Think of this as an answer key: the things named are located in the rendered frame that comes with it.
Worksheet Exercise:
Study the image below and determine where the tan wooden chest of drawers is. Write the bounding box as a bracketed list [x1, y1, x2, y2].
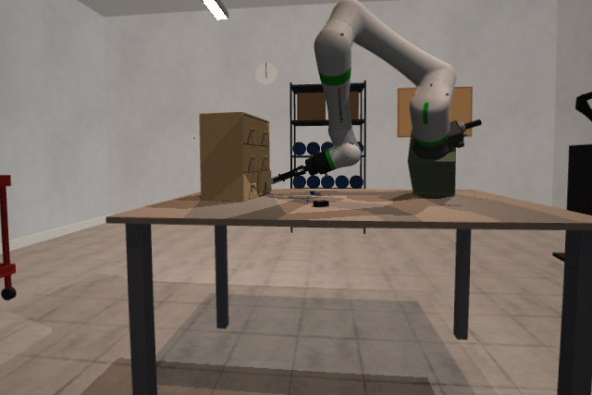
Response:
[200, 112, 270, 202]

